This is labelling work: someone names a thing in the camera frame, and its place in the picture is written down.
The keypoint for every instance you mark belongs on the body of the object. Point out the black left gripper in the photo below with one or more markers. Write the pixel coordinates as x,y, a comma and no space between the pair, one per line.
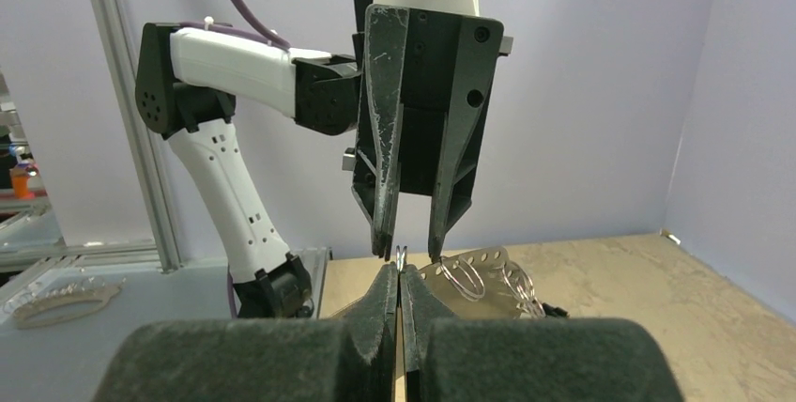
426,82

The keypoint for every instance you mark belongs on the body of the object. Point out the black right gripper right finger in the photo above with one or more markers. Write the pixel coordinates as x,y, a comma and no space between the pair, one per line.
448,358

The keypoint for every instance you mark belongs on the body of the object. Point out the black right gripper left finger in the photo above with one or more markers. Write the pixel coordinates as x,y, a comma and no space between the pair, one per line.
350,358

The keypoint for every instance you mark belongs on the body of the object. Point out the silver split keyring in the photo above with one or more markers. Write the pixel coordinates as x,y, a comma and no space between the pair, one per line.
400,257

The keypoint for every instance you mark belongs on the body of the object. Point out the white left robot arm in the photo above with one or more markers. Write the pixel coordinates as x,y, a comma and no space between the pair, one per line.
188,80

